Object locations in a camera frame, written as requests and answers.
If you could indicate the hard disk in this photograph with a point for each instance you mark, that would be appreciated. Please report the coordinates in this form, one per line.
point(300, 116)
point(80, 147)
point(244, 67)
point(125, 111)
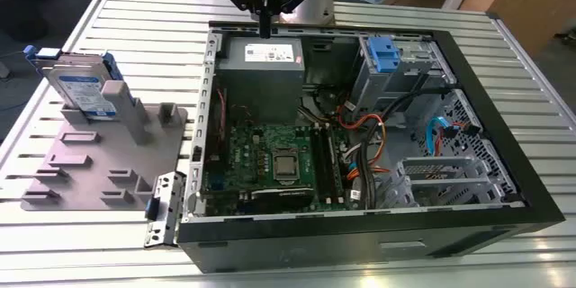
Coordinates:
point(80, 89)

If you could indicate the metal disk bay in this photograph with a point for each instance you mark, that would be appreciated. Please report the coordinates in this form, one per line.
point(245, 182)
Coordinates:
point(449, 181)

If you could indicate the blue plastic drive latch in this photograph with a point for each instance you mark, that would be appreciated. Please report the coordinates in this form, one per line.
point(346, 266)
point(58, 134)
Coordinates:
point(382, 55)

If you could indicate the grey power supply unit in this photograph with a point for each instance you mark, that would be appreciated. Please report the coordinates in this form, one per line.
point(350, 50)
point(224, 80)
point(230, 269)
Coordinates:
point(260, 95)

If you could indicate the metal optical drive cage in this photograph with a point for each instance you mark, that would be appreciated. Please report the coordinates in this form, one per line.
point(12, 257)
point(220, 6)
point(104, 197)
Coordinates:
point(386, 89)

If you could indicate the green motherboard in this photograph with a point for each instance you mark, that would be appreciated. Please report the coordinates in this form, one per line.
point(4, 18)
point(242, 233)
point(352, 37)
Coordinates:
point(245, 136)

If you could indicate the CPU socket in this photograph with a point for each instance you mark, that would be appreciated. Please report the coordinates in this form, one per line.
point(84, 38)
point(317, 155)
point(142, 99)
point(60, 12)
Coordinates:
point(288, 150)

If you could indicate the black RAM slot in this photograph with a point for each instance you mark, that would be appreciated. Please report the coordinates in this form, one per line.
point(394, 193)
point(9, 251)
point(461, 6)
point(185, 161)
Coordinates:
point(318, 163)
point(333, 163)

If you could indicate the silver CPU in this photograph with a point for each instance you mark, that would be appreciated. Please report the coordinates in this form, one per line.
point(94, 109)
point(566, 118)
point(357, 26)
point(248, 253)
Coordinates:
point(286, 165)

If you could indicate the wooden cabinet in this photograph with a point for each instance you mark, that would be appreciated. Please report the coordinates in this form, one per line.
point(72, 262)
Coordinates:
point(530, 4)

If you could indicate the grey parts rack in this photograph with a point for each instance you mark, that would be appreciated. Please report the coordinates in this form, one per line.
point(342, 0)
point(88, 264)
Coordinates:
point(112, 163)

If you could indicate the black graphics card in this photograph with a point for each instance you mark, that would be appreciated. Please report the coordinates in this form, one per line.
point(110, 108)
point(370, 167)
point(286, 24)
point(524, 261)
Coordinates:
point(282, 197)

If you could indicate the black PC case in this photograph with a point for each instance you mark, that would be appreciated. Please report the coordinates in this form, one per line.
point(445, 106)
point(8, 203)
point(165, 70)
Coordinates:
point(314, 244)

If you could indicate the metal expansion slot bracket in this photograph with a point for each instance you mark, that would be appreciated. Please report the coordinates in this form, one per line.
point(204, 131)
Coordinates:
point(166, 207)

